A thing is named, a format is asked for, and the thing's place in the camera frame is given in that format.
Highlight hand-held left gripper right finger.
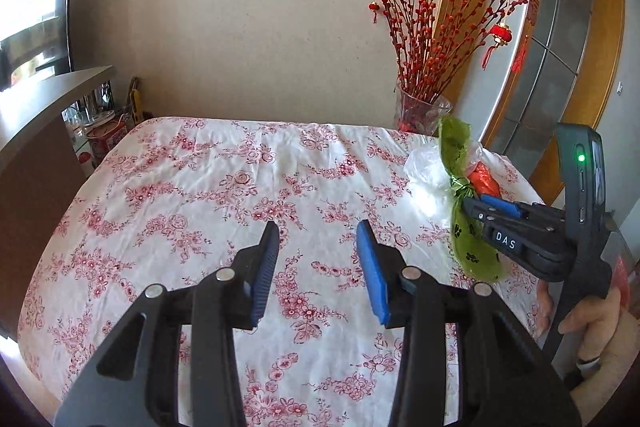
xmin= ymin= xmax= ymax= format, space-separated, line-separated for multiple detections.
xmin=356 ymin=219 xmax=581 ymax=427

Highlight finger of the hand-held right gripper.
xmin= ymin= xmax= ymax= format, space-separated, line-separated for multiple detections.
xmin=472 ymin=195 xmax=569 ymax=229
xmin=462 ymin=201 xmax=576 ymax=281

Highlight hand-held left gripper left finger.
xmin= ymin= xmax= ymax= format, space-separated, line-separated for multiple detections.
xmin=54 ymin=221 xmax=281 ymax=427

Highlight small orange plastic bag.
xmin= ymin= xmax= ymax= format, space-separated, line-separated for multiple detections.
xmin=467 ymin=161 xmax=502 ymax=198

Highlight olive paw-print plastic bag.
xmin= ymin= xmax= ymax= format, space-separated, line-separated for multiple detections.
xmin=437 ymin=116 xmax=510 ymax=284

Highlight translucent white plastic bag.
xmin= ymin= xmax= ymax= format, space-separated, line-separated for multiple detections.
xmin=404 ymin=141 xmax=485 ymax=214

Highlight person's right hand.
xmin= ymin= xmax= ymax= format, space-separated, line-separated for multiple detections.
xmin=557 ymin=288 xmax=633 ymax=413

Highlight floral tablecloth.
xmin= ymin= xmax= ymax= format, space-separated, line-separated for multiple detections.
xmin=17 ymin=117 xmax=553 ymax=427

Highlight frosted glass wooden door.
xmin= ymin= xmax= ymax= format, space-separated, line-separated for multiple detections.
xmin=482 ymin=0 xmax=626 ymax=202

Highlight clear glass vase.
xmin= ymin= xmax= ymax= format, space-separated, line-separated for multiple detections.
xmin=395 ymin=84 xmax=453 ymax=135

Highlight red knot tassel ornament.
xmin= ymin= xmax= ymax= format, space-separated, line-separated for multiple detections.
xmin=511 ymin=0 xmax=540 ymax=72

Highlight red berry branches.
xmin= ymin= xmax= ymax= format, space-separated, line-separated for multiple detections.
xmin=342 ymin=0 xmax=536 ymax=105

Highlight red tin can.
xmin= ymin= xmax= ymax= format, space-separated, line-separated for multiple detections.
xmin=84 ymin=117 xmax=132 ymax=165

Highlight yellow tool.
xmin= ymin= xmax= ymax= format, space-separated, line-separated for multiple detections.
xmin=129 ymin=77 xmax=146 ymax=125

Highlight clear glass jar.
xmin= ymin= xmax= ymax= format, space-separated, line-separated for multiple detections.
xmin=80 ymin=83 xmax=115 ymax=124

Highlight brown wooden cabinet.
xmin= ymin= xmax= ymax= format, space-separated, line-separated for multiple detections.
xmin=0 ymin=66 xmax=117 ymax=343

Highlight black television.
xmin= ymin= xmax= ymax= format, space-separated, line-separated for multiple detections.
xmin=0 ymin=0 xmax=80 ymax=90

